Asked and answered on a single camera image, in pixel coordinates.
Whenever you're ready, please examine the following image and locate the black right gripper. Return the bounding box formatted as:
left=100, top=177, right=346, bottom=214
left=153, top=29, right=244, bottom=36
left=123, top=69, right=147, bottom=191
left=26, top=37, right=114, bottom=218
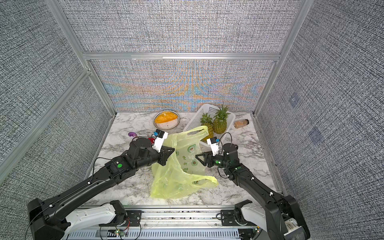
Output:
left=195, top=150, right=231, bottom=171

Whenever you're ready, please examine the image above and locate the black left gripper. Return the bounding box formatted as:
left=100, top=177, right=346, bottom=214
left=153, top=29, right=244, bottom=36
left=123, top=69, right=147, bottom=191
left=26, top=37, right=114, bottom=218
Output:
left=135, top=145, right=176, bottom=171

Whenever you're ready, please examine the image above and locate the yellow-green plastic bag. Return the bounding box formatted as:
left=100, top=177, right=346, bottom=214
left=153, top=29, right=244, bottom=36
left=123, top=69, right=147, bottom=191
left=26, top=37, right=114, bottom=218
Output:
left=150, top=126, right=219, bottom=199

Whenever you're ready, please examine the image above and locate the pineapple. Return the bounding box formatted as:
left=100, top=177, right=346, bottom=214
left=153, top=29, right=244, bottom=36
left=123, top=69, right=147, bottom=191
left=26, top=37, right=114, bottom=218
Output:
left=213, top=105, right=229, bottom=134
left=201, top=113, right=214, bottom=143

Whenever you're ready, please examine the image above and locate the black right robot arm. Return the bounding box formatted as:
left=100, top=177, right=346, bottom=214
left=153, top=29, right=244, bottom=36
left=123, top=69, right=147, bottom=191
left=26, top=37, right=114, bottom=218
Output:
left=195, top=143, right=311, bottom=240

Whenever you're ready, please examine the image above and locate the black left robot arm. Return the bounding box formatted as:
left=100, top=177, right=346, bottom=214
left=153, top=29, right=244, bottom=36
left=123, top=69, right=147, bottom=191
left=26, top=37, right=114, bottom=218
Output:
left=26, top=138, right=175, bottom=240

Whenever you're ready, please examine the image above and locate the white mug with red liquid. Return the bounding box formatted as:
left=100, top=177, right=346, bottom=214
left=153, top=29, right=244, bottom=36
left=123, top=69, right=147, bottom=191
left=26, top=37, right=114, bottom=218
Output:
left=148, top=137, right=156, bottom=146

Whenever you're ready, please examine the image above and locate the purple spoon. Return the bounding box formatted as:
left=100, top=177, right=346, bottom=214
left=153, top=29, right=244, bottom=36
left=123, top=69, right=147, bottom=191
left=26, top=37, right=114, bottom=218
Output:
left=128, top=132, right=138, bottom=139

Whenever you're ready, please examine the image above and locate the white plastic basket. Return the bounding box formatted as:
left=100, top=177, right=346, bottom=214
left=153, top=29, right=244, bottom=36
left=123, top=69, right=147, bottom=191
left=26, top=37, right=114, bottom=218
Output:
left=183, top=104, right=236, bottom=141

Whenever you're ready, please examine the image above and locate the patterned bowl with orange food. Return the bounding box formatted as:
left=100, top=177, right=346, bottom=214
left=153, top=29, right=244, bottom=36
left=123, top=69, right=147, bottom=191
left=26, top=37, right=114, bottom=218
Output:
left=153, top=110, right=181, bottom=130

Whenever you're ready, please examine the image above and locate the brown cylindrical jar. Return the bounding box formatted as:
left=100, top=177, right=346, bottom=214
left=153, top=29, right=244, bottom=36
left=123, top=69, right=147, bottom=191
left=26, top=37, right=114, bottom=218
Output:
left=234, top=119, right=250, bottom=129

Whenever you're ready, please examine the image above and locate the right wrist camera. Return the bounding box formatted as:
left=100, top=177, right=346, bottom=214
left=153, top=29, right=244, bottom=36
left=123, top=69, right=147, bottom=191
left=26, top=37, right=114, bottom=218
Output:
left=207, top=137, right=220, bottom=156

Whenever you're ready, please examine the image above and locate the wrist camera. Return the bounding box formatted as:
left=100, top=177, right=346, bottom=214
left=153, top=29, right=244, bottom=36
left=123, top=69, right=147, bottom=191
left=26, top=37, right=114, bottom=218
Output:
left=152, top=129, right=169, bottom=153
left=207, top=137, right=220, bottom=156

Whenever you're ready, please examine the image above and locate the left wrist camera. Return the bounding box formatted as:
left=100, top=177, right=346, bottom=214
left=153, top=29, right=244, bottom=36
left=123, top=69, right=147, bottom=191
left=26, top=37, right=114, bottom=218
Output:
left=152, top=129, right=169, bottom=153

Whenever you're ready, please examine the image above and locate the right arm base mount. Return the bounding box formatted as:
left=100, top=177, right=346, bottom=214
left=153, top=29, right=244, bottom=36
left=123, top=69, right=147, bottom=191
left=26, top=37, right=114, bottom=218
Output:
left=216, top=210, right=257, bottom=227

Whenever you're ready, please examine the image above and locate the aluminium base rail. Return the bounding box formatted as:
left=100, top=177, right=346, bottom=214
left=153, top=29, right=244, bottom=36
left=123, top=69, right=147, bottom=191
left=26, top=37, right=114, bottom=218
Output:
left=60, top=200, right=271, bottom=240

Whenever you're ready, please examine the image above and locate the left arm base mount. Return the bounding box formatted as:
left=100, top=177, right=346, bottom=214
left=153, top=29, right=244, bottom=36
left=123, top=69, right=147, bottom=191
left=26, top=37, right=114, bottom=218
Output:
left=99, top=210, right=142, bottom=227

